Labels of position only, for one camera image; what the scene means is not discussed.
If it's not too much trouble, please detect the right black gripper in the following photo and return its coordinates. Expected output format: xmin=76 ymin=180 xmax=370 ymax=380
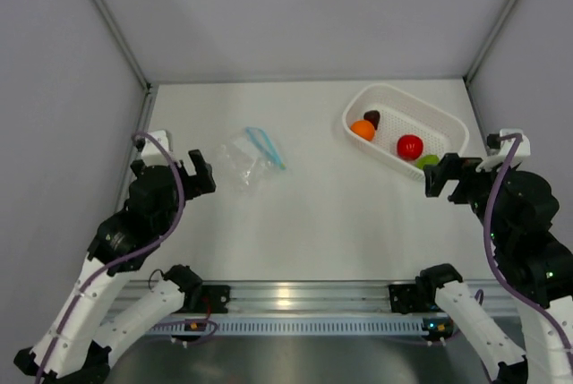
xmin=423 ymin=151 xmax=516 ymax=244

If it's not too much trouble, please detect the green fake fruit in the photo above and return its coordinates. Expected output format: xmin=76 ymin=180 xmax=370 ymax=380
xmin=415 ymin=154 xmax=440 ymax=170

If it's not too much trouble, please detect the clear zip top bag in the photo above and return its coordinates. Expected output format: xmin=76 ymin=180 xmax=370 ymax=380
xmin=213 ymin=126 xmax=287 ymax=192

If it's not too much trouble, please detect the red fake apple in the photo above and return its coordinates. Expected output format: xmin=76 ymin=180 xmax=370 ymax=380
xmin=397 ymin=134 xmax=423 ymax=160

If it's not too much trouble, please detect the dark purple fake fig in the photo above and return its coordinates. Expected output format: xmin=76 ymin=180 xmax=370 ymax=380
xmin=363 ymin=110 xmax=381 ymax=130

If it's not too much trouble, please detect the orange fake fruit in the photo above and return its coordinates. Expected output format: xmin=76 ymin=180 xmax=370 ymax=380
xmin=350 ymin=119 xmax=376 ymax=141

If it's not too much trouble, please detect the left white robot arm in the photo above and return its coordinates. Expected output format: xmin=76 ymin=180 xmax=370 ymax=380
xmin=13 ymin=149 xmax=216 ymax=383

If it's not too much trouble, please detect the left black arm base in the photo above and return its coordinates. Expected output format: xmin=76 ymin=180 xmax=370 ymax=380
xmin=177 ymin=284 xmax=231 ymax=316

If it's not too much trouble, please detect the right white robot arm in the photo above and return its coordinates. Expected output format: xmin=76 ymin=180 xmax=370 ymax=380
xmin=415 ymin=153 xmax=572 ymax=383

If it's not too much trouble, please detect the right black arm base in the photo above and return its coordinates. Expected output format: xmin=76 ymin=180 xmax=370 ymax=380
xmin=388 ymin=284 xmax=440 ymax=314

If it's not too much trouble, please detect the white perforated plastic basket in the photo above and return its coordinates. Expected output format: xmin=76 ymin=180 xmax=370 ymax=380
xmin=341 ymin=83 xmax=469 ymax=182

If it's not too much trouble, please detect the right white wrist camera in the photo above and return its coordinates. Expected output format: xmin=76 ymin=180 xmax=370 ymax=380
xmin=476 ymin=128 xmax=531 ymax=173

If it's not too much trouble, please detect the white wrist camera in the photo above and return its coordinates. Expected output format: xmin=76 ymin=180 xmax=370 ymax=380
xmin=133 ymin=130 xmax=174 ymax=166
xmin=476 ymin=128 xmax=531 ymax=173

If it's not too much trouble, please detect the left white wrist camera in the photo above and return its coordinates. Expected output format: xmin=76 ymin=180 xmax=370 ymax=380
xmin=133 ymin=130 xmax=174 ymax=166

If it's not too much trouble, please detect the aluminium mounting rail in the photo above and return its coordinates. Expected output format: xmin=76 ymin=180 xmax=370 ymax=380
xmin=102 ymin=278 xmax=559 ymax=314

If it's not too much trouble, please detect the white slotted cable duct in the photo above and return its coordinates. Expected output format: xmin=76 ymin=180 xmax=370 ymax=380
xmin=147 ymin=315 xmax=451 ymax=337

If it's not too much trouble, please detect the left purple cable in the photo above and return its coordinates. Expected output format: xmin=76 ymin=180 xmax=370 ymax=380
xmin=33 ymin=132 xmax=185 ymax=384

